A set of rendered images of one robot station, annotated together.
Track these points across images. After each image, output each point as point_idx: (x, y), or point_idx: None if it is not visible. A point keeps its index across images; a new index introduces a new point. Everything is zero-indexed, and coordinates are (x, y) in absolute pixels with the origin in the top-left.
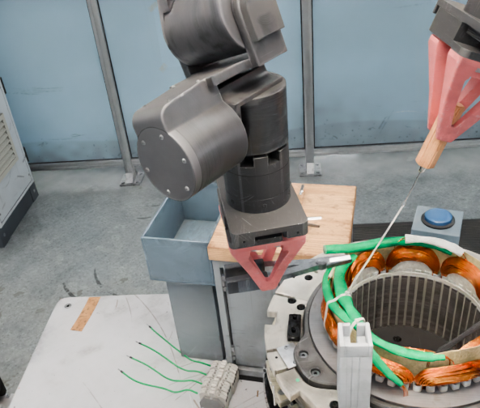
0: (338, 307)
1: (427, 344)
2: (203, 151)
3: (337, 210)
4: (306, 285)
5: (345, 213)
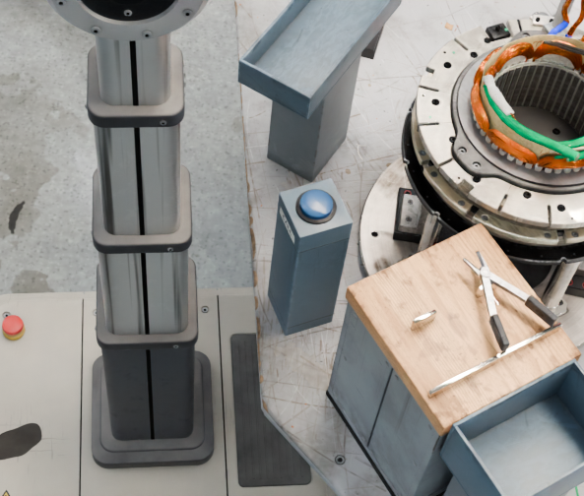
0: None
1: None
2: None
3: (412, 277)
4: (571, 203)
5: (411, 265)
